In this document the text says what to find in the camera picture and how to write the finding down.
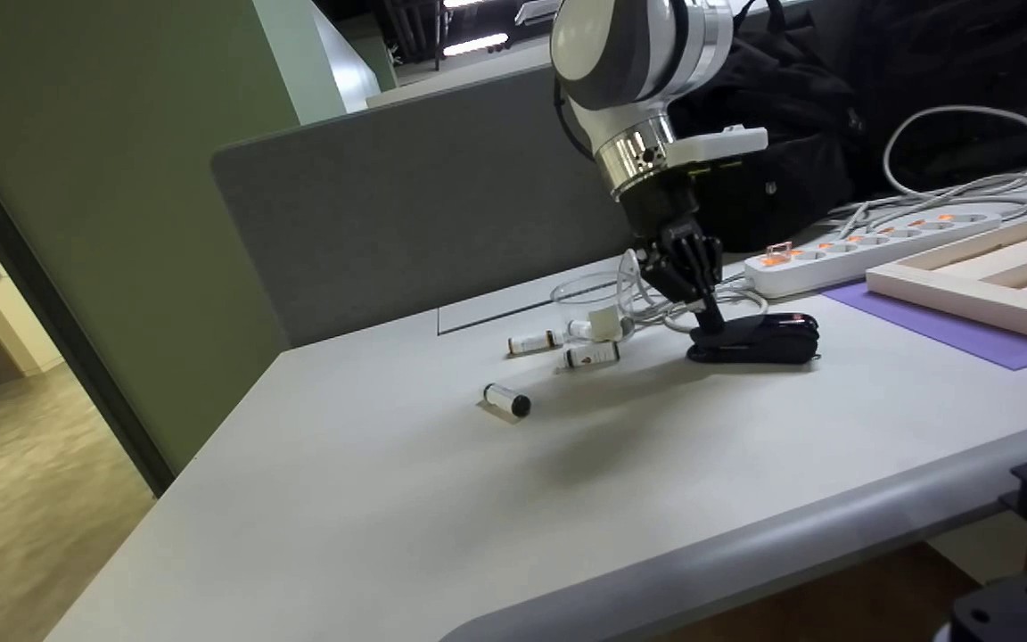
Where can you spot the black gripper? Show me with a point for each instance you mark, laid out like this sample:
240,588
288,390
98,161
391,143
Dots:
673,237

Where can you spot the purple mat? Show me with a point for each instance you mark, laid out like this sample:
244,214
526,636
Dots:
952,326

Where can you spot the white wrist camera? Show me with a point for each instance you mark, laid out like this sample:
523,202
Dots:
713,143

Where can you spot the wooden canvas frame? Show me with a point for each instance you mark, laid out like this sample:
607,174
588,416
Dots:
988,275

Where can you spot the white power strip orange switches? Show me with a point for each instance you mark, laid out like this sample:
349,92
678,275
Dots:
855,249

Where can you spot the black backpack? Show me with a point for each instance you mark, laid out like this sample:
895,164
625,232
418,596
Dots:
801,131

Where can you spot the white cylinder black end cap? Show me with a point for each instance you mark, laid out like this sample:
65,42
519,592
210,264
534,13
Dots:
505,401

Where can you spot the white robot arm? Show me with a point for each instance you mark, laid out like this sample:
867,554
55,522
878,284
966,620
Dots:
631,67

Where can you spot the small white cylinder black bands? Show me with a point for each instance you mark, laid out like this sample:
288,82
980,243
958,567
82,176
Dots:
588,355

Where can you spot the grey desk divider panel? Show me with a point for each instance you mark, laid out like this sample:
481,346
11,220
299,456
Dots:
443,202

